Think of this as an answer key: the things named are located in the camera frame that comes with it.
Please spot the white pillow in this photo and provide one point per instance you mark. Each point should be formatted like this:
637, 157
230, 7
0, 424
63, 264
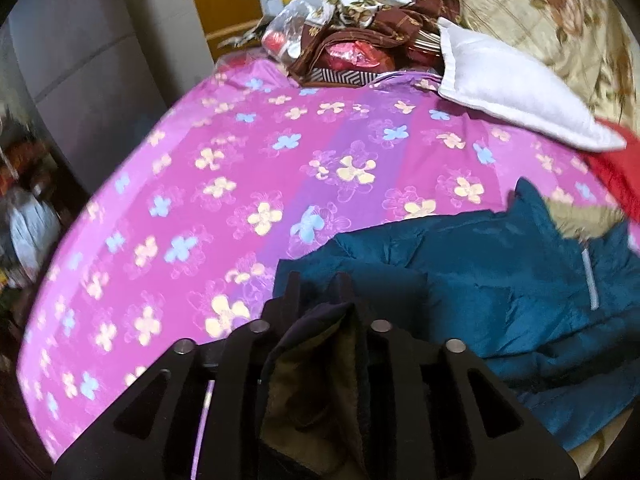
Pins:
515, 90

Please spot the pink floral bedsheet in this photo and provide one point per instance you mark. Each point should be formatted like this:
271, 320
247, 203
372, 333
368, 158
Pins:
280, 170

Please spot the white plastic bag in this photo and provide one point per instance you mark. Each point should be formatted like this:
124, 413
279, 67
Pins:
32, 235

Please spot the brown floral blanket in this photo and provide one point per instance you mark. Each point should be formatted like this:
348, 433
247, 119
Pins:
395, 15

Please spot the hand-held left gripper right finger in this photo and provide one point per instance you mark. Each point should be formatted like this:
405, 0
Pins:
400, 375

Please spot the pile of colourful clothes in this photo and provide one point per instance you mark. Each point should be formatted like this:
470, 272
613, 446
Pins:
25, 160

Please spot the red cloth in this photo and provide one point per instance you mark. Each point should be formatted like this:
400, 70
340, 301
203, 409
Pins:
617, 165

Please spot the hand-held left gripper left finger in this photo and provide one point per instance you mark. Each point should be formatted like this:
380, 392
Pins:
235, 375

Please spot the orange wooden door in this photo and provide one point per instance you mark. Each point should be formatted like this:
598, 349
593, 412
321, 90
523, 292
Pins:
222, 2

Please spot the teal quilted jacket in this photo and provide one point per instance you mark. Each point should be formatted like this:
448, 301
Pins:
475, 280

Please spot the grey wardrobe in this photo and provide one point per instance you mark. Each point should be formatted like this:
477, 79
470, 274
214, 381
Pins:
90, 70

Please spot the cream floral quilt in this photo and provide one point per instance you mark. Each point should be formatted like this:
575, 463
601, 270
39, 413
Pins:
555, 20

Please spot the red shiny package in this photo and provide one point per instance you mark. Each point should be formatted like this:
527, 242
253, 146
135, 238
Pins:
357, 56

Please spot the striped box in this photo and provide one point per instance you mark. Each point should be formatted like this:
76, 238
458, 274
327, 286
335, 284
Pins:
345, 77

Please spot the clear plastic bag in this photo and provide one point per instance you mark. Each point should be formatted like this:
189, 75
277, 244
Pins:
290, 25

